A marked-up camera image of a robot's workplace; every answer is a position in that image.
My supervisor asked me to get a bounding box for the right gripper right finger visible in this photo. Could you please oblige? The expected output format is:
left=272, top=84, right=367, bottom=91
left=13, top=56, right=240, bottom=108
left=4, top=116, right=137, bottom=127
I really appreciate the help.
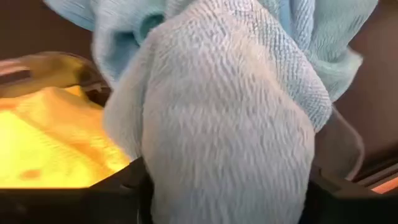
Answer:
left=300, top=166, right=371, bottom=224

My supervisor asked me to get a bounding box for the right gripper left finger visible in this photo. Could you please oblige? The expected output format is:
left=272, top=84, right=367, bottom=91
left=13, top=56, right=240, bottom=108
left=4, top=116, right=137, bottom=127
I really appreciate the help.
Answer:
left=77, top=157, right=154, bottom=224

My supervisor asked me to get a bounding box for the clear plastic basket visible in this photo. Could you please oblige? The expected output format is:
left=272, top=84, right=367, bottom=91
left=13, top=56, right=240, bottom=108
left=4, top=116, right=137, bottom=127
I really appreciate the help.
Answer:
left=313, top=107, right=365, bottom=182
left=0, top=51, right=112, bottom=102

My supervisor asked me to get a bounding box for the yellow microfiber towel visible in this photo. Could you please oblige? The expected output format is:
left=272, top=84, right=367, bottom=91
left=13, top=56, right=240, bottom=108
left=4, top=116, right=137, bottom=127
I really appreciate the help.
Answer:
left=0, top=86, right=132, bottom=190

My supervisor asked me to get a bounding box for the light blue microfiber towel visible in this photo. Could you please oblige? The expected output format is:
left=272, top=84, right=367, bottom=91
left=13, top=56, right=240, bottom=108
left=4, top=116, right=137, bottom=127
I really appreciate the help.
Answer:
left=43, top=0, right=379, bottom=224

